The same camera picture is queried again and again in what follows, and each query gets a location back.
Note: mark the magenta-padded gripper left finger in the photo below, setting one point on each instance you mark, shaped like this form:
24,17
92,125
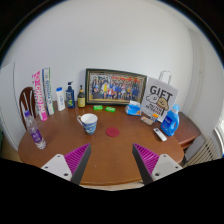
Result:
75,159

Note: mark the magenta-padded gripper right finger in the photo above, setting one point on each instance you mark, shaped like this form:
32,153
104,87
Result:
148,159

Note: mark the clear purple-capped water bottle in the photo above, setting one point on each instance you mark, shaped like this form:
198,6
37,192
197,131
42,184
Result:
36,135

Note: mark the white remote control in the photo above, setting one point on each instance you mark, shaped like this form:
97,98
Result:
160,134

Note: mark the blue patterned white mug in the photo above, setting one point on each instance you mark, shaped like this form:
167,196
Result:
89,124

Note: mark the small beige snack packet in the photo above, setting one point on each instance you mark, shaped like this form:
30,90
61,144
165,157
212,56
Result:
146,120

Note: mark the blue detergent bottle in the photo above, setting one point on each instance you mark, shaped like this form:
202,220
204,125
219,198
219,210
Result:
170,123

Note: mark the flat round red coaster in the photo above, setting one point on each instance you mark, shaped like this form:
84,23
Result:
112,132

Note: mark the white radiator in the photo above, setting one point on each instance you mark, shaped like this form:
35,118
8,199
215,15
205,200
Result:
203,153

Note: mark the dark bottle with yellow label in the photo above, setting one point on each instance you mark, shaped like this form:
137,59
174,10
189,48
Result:
81,100

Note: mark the white bottle with blue cap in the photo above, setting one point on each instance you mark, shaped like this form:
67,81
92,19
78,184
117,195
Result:
60,100

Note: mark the white paper gift bag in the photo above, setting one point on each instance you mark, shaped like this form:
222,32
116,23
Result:
160,98

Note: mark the dark blue pump bottle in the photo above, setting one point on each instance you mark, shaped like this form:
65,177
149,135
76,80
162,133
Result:
70,97

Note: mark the brown wooden chair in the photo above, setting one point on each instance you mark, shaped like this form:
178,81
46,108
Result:
27,100

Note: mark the framed group photo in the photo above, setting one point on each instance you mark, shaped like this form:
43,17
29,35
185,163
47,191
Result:
115,86

